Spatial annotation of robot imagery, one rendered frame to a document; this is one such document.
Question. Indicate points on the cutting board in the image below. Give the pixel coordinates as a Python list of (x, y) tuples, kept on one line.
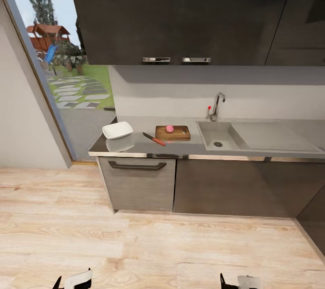
[(179, 132)]

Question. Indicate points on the parer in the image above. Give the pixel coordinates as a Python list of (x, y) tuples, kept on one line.
[(155, 139)]

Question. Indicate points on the drop in sink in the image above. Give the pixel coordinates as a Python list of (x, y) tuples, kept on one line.
[(251, 136)]

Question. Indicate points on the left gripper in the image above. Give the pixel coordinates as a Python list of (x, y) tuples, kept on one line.
[(79, 286)]

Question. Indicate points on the fixed window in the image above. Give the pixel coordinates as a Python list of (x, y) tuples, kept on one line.
[(78, 95)]

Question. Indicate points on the dishwasher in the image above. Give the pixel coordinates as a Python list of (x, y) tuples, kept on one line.
[(140, 183)]

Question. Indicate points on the vidalia onion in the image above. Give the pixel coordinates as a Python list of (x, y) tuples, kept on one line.
[(169, 128)]

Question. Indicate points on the bowl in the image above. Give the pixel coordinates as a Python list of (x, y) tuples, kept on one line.
[(117, 131)]

